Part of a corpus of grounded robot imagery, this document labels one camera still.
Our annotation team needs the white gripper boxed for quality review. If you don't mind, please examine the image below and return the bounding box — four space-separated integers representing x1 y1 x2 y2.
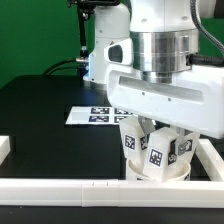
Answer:
107 64 224 147

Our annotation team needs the white round stool seat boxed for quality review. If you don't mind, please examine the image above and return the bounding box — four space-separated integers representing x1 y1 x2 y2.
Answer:
126 160 191 183

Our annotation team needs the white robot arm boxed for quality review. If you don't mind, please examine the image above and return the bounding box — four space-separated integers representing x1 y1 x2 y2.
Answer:
86 0 224 139

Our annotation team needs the white paper marker sheet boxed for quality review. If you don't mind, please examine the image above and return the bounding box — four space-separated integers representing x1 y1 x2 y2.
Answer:
65 106 131 125

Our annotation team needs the white obstacle fence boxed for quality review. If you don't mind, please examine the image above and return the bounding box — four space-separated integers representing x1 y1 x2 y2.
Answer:
0 139 224 208

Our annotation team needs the white block left edge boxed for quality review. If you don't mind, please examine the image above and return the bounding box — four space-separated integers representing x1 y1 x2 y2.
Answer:
0 136 10 165

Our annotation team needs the black cable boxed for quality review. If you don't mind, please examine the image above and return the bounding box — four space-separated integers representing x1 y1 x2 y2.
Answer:
41 59 88 78

